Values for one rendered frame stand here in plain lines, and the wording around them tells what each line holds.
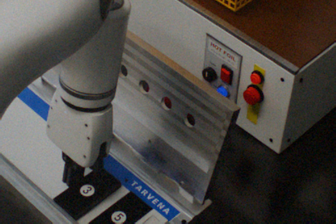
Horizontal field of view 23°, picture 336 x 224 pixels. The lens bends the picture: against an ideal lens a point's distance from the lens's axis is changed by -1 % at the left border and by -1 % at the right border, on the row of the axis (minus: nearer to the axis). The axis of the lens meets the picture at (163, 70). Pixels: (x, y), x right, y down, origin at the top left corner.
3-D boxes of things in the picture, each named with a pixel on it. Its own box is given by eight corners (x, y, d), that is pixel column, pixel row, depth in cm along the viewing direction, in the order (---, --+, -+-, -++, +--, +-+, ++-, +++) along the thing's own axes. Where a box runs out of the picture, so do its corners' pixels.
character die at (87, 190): (53, 203, 127) (52, 198, 126) (100, 169, 132) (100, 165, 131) (74, 221, 124) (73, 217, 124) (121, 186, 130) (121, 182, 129)
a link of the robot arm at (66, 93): (45, 69, 117) (43, 86, 119) (86, 102, 113) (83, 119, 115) (88, 52, 123) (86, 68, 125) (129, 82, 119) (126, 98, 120)
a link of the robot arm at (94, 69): (44, 79, 115) (104, 102, 114) (54, -1, 108) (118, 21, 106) (68, 51, 122) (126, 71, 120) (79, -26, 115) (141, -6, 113)
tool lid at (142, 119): (37, -27, 138) (45, -28, 139) (21, 66, 148) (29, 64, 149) (233, 111, 116) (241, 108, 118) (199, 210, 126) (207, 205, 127)
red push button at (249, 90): (239, 100, 135) (241, 85, 132) (247, 94, 136) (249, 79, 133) (254, 111, 133) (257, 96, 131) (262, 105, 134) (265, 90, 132)
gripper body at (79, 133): (44, 79, 119) (37, 137, 125) (91, 116, 114) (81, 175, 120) (83, 63, 124) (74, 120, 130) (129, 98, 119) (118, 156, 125)
